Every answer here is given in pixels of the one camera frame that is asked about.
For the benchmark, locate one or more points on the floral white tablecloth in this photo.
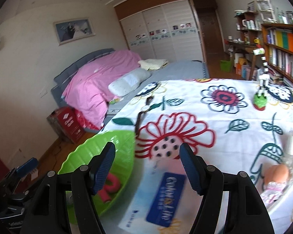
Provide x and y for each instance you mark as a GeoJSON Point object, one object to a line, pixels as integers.
{"type": "Point", "coordinates": [218, 120]}

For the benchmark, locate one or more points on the wooden bookshelf with books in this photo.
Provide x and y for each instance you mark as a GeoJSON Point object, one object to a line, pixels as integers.
{"type": "Point", "coordinates": [278, 45]}

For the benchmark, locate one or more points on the pink foam hair roller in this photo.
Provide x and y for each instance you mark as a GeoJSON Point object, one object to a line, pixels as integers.
{"type": "Point", "coordinates": [111, 186]}

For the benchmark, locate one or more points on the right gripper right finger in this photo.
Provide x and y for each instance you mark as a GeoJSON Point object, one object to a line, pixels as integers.
{"type": "Point", "coordinates": [195, 168]}

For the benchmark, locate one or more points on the wooden side desk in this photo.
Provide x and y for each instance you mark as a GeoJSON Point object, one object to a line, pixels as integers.
{"type": "Point", "coordinates": [239, 47]}

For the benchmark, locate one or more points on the green leaf plastic bowl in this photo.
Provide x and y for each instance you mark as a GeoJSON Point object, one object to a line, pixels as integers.
{"type": "Point", "coordinates": [122, 166]}

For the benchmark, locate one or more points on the pink duvet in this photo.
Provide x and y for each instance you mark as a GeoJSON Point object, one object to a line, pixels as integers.
{"type": "Point", "coordinates": [88, 90]}

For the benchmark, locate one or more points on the small green bin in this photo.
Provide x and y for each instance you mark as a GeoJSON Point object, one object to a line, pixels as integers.
{"type": "Point", "coordinates": [226, 66]}

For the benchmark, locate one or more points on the orange makeup sponge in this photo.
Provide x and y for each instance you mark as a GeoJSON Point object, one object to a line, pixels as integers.
{"type": "Point", "coordinates": [276, 173]}

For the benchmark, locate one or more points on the zebra giraffe toy figure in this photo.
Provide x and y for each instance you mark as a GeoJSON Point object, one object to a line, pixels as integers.
{"type": "Point", "coordinates": [260, 97]}

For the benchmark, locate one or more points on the folded cream blanket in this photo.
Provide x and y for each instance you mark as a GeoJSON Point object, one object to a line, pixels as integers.
{"type": "Point", "coordinates": [153, 64]}

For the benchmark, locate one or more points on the pink bristle hair roller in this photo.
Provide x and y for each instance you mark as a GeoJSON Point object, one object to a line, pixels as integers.
{"type": "Point", "coordinates": [272, 191]}

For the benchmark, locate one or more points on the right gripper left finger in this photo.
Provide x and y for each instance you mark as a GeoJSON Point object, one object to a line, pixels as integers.
{"type": "Point", "coordinates": [100, 166]}

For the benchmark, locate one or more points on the white dotted pillow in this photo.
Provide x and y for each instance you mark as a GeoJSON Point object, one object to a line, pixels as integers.
{"type": "Point", "coordinates": [128, 82]}

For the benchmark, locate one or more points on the tissue pack blue label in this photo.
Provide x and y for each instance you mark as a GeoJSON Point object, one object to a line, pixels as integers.
{"type": "Point", "coordinates": [164, 201]}

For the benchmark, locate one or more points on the white sliding wardrobe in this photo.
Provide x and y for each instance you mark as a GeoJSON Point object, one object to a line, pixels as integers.
{"type": "Point", "coordinates": [161, 29]}

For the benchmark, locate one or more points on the small wooden shelf unit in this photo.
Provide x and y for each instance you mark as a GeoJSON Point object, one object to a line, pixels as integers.
{"type": "Point", "coordinates": [248, 25]}

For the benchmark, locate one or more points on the framed wedding photo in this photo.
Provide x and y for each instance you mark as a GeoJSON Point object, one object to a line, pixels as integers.
{"type": "Point", "coordinates": [72, 30]}

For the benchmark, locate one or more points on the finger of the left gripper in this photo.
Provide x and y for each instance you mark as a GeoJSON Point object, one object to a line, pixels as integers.
{"type": "Point", "coordinates": [27, 167]}

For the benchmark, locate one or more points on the cotton swab plastic bag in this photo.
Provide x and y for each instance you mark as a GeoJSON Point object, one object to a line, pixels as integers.
{"type": "Point", "coordinates": [287, 159]}

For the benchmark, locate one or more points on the red quilt box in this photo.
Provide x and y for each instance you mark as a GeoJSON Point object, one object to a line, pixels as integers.
{"type": "Point", "coordinates": [64, 122]}

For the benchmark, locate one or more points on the brown strap wristwatch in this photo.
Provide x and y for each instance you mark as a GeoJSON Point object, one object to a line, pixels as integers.
{"type": "Point", "coordinates": [143, 111]}

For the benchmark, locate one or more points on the dark wooden door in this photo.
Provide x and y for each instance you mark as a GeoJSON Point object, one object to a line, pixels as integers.
{"type": "Point", "coordinates": [210, 28]}

